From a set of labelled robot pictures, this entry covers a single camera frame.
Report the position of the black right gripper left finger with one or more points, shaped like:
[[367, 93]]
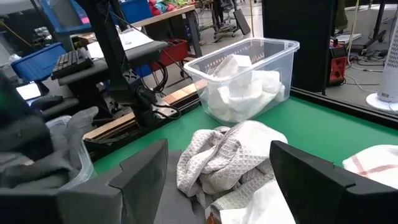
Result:
[[140, 186]]

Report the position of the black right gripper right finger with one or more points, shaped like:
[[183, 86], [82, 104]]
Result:
[[326, 202]]

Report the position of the dark grey plain towel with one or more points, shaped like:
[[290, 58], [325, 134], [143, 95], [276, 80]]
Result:
[[81, 130]]

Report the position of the white red-striped towel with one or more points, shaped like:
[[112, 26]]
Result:
[[373, 165]]

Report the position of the plain white towel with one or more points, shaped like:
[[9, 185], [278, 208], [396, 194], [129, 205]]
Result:
[[264, 208], [245, 93]]

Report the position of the light grey waffle towel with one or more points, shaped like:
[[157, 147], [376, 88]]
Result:
[[230, 149]]

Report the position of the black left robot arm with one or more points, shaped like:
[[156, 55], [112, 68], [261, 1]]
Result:
[[105, 46]]

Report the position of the black computer mouse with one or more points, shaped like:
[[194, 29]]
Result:
[[46, 101]]

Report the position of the tilted computer monitor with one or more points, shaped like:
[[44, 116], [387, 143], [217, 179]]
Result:
[[28, 91]]

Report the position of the clear plastic bin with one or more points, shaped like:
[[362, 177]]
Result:
[[280, 53], [87, 168]]

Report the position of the green table mat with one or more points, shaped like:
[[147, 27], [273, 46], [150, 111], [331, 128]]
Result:
[[311, 130]]

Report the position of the blue plastic crate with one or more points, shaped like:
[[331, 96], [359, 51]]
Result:
[[135, 11], [37, 62]]

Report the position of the small orange towel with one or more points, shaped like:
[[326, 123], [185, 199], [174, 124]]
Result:
[[211, 220]]

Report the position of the black computer keyboard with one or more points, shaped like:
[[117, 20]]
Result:
[[71, 62]]

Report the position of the red tool box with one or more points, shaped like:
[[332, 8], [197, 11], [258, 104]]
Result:
[[337, 67]]

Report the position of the grey computer desk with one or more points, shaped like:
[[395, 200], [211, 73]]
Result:
[[146, 49]]

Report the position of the red plastic crate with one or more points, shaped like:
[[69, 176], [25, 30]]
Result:
[[174, 53]]

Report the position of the white tower fan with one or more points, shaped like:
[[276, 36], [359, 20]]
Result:
[[391, 77]]

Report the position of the white paper sheet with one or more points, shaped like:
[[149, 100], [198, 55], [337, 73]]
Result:
[[133, 39]]

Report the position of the wooden workbench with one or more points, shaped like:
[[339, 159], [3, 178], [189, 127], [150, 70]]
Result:
[[168, 15]]

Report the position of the black partition panel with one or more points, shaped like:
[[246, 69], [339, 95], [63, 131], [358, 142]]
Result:
[[295, 31]]

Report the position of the black office chair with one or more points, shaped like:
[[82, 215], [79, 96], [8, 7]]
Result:
[[239, 18]]

